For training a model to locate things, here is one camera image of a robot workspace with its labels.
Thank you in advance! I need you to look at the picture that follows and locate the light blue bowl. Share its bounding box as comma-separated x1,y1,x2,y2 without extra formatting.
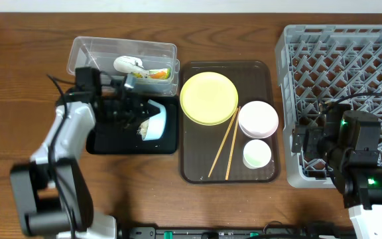
144,100,167,141

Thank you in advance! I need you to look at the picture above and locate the yellow green snack wrapper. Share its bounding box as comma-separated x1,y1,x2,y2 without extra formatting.
132,68,171,80

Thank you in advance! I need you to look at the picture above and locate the white paper napkin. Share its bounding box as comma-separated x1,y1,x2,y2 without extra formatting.
113,56,145,74

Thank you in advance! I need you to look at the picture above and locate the small white green cup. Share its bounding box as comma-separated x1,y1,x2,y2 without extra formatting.
243,139,272,169

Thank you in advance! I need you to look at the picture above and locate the pink bowl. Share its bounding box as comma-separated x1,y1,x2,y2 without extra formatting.
238,101,279,139

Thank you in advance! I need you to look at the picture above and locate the pile of rice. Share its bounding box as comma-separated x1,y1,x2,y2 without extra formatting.
137,119,149,141

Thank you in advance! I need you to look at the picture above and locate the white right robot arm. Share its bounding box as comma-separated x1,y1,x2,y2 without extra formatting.
291,102,382,238

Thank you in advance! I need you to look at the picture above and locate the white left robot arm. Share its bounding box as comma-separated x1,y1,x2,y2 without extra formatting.
10,69,161,238

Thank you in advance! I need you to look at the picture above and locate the clear plastic waste bin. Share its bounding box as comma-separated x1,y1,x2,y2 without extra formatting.
67,37,180,96

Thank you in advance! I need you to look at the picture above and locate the gray dishwasher rack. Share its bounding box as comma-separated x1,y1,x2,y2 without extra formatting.
275,25,382,188

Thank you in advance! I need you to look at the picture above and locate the black tray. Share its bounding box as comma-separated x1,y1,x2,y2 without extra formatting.
86,96,179,155

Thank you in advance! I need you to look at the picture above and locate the yellow plate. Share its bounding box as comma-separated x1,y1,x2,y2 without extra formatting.
180,72,239,125

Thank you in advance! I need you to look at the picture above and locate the wooden chopstick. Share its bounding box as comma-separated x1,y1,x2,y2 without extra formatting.
208,107,241,178
225,106,241,181

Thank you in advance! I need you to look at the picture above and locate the brown serving tray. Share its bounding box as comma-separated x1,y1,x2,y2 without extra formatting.
179,61,281,184

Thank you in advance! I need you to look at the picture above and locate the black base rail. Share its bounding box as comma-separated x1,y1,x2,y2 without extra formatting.
117,221,357,239

